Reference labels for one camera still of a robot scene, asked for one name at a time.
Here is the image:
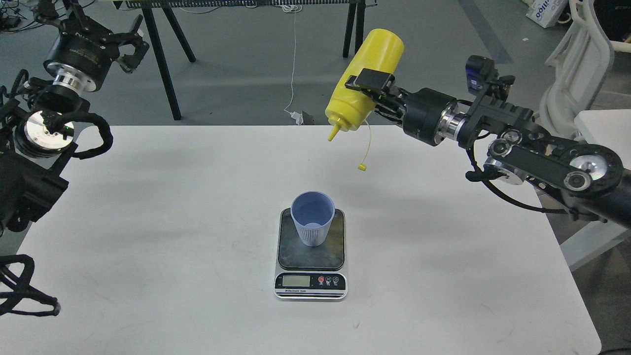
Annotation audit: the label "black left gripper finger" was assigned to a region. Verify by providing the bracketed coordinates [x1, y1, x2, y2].
[112, 14, 149, 73]
[35, 0, 89, 36]

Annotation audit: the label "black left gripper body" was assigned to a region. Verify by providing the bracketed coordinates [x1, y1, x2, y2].
[43, 30, 115, 93]

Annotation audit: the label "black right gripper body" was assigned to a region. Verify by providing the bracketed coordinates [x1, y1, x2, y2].
[391, 87, 466, 146]

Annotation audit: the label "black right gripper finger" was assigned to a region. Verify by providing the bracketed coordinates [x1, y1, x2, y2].
[344, 68, 396, 98]

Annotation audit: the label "yellow squeeze bottle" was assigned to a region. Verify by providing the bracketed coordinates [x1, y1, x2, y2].
[325, 29, 404, 142]

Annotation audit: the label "blue plastic cup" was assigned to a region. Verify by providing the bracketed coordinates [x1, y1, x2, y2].
[290, 191, 335, 247]

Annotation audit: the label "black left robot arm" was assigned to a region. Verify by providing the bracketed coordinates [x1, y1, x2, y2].
[0, 0, 149, 234]

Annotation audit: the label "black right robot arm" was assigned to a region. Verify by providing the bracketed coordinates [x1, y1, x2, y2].
[341, 55, 631, 228]

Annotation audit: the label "digital kitchen scale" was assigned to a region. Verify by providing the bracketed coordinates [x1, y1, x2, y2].
[274, 209, 349, 301]

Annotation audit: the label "black trestle table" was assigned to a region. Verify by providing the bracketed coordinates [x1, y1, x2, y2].
[112, 0, 369, 121]

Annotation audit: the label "white power adapter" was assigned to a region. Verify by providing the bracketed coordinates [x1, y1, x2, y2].
[290, 111, 314, 126]

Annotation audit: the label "white cardboard box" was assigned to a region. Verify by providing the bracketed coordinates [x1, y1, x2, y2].
[526, 0, 569, 28]

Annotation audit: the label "white office chair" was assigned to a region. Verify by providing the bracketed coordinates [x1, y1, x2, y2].
[535, 0, 630, 142]

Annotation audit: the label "white side table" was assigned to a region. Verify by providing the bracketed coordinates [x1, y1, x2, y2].
[560, 109, 631, 272]

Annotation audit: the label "black floor cables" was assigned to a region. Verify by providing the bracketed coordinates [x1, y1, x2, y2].
[0, 0, 55, 35]

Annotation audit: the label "white hanging cable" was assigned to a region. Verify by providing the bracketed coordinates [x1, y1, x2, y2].
[269, 4, 302, 119]

